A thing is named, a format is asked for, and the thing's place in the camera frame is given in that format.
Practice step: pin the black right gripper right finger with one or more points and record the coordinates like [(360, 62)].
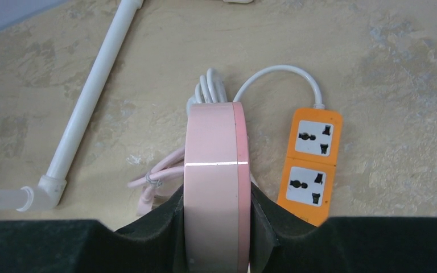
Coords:
[(282, 242)]

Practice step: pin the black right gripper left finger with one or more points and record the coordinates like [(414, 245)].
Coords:
[(152, 243)]

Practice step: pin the orange power strip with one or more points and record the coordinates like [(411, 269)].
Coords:
[(310, 164)]

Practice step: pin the pink round socket base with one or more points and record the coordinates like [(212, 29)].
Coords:
[(217, 189)]

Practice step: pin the white PVC pipe frame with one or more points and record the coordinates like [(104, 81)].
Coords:
[(84, 90)]

